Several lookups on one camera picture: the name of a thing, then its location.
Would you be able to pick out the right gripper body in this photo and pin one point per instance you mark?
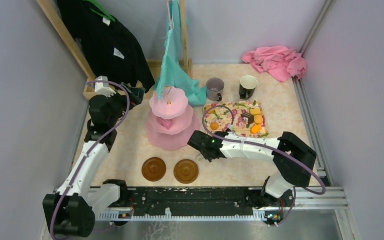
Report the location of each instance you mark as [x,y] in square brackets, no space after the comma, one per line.
[206,157]

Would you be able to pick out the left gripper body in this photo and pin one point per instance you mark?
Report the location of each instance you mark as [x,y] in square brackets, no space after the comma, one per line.
[133,100]

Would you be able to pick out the brown wooden coaster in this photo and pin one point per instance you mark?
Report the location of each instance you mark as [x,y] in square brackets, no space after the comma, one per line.
[154,169]
[186,171]

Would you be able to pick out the pink wafer biscuit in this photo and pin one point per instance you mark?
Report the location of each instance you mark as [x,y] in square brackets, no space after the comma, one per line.
[165,123]

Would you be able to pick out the floral serving tray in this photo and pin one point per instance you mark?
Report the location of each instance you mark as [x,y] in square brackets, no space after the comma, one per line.
[228,116]

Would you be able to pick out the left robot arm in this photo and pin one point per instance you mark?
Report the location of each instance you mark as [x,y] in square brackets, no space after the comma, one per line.
[72,210]

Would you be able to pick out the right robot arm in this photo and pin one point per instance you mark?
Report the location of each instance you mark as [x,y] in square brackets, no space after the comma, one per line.
[293,158]

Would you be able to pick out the orange macaron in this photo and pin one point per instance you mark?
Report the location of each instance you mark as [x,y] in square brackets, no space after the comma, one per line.
[214,126]

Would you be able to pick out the teal hanging shirt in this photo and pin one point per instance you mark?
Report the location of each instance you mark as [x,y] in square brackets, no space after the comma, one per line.
[172,74]

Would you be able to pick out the pink three-tier cake stand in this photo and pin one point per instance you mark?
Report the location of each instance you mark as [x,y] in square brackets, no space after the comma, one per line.
[174,105]

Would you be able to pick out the chocolate cake slice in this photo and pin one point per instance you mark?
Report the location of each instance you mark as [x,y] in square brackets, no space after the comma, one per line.
[248,118]

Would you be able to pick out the black hanging shirt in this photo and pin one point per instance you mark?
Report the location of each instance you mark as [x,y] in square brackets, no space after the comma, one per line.
[109,47]

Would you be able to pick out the orange round cookie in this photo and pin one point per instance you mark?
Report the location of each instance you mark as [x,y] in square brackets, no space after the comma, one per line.
[259,119]

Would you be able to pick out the orange biscuit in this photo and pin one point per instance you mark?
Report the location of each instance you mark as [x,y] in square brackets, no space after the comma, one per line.
[255,111]

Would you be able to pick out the grey mug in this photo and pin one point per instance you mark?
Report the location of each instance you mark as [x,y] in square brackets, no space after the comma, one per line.
[214,89]

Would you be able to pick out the black mug white inside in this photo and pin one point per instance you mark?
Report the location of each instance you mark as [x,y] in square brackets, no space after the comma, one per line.
[247,87]

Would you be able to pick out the green clothes hanger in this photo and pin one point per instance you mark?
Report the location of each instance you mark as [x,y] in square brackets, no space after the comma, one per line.
[99,10]

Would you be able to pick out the pink crumpled cloth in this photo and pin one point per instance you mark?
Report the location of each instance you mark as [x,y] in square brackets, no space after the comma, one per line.
[281,62]

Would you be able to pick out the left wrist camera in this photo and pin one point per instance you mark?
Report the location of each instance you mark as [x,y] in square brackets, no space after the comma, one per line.
[103,88]

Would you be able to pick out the wooden clothes rack frame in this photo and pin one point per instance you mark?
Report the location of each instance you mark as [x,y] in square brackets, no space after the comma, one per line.
[50,9]

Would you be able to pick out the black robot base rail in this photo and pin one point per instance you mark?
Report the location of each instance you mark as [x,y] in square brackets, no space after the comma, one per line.
[198,201]

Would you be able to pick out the aluminium frame rail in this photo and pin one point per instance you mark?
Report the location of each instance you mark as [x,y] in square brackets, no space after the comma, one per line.
[345,220]

